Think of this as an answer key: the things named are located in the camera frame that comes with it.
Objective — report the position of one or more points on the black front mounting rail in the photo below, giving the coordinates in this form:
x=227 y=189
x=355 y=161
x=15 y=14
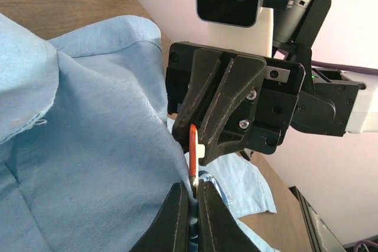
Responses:
x=320 y=236

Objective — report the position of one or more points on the light blue button shirt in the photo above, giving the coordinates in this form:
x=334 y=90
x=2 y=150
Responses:
x=87 y=155

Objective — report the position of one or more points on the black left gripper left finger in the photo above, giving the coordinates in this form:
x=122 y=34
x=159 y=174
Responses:
x=169 y=229

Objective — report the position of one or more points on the orange white round brooch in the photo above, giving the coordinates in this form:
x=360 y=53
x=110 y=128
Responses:
x=196 y=152

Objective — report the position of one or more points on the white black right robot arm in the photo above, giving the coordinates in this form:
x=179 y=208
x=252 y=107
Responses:
x=331 y=102

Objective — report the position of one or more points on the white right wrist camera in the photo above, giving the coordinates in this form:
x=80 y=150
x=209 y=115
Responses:
x=241 y=25

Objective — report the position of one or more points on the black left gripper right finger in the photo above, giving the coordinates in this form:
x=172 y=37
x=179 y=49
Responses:
x=218 y=231

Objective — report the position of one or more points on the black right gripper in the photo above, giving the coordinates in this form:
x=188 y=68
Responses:
x=236 y=100

